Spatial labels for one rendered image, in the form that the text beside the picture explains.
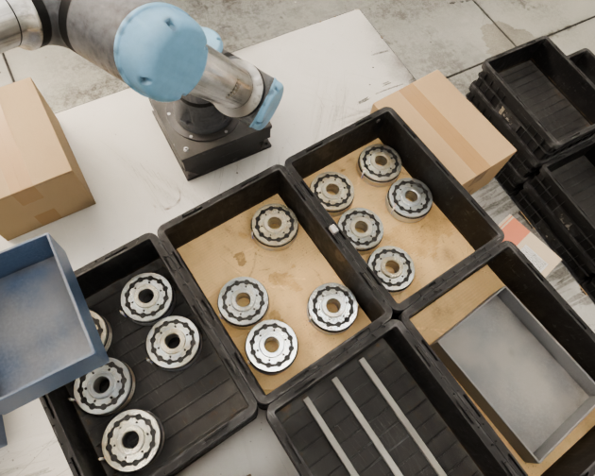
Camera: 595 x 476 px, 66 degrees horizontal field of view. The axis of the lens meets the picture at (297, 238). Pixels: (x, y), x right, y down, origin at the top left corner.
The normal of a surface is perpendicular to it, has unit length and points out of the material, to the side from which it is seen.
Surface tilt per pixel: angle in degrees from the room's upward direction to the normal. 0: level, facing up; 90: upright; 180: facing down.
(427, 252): 0
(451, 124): 0
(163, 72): 86
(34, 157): 0
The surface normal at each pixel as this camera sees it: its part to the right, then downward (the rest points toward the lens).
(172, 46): 0.81, 0.54
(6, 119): 0.07, -0.40
